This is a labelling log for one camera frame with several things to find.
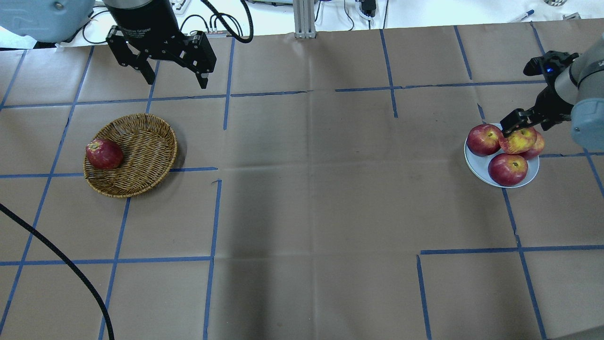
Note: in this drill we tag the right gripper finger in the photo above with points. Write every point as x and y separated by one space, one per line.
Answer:
516 120

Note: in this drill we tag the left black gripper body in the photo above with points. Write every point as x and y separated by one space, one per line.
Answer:
140 20

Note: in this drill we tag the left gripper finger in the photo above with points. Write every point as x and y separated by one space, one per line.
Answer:
141 64
199 57

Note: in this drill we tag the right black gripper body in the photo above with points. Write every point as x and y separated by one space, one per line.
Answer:
553 108

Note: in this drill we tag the red yellow striped apple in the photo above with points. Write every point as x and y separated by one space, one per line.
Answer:
519 141

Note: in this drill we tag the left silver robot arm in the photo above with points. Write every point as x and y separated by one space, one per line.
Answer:
47 21

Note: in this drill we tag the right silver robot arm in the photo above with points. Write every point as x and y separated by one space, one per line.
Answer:
574 93

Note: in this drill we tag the red apple on plate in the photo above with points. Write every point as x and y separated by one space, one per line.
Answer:
536 149
484 140
507 169

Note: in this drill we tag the light blue plate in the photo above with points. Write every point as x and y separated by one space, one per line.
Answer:
478 166

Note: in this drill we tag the woven wicker basket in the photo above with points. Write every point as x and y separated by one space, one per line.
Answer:
149 145

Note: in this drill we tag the dark red apple in basket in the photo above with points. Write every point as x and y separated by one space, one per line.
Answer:
104 154

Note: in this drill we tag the white keyboard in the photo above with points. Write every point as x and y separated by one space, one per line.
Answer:
180 7

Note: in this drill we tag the blue white pen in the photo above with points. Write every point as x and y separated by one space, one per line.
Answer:
523 16

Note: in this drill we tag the black power adapter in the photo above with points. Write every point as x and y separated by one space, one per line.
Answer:
368 8

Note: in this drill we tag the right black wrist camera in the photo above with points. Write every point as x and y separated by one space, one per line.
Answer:
550 65

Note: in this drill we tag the aluminium frame post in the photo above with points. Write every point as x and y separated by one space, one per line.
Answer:
304 19

